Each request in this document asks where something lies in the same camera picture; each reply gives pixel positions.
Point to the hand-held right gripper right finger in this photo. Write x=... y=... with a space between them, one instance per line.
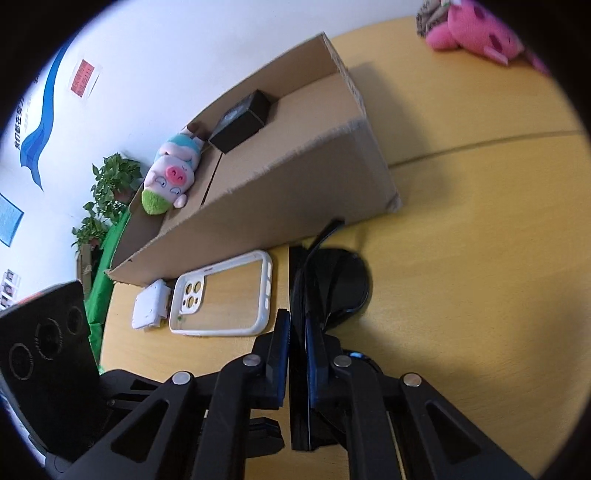
x=314 y=369

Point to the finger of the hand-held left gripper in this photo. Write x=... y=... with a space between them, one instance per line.
x=129 y=383
x=265 y=438

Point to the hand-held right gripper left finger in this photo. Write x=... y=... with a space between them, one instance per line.
x=282 y=350

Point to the white plastic device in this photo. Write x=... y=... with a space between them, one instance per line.
x=150 y=307

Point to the black sunglasses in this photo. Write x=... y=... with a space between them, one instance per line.
x=346 y=286

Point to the white phone case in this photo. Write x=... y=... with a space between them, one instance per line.
x=189 y=295

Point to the brown cardboard box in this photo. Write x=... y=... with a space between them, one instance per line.
x=300 y=194

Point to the pig plush toy teal shirt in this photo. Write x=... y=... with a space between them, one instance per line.
x=173 y=175

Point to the black product box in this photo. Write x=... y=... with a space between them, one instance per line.
x=240 y=124

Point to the small cardboard carton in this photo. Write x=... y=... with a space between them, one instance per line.
x=84 y=267

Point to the green table cloth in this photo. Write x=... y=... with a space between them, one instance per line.
x=104 y=277

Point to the small potted green plant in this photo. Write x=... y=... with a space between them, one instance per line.
x=90 y=230

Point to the large potted green plant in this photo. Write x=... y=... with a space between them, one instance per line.
x=115 y=180

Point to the pink plush toy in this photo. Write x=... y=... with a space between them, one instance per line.
x=471 y=27

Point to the photo sheet on wall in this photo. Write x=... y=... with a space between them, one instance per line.
x=8 y=288

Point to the blue wall poster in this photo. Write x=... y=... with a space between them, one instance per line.
x=9 y=219

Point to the blue wave wall decal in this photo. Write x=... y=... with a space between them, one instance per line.
x=37 y=138

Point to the red wall notice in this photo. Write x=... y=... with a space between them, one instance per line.
x=85 y=76

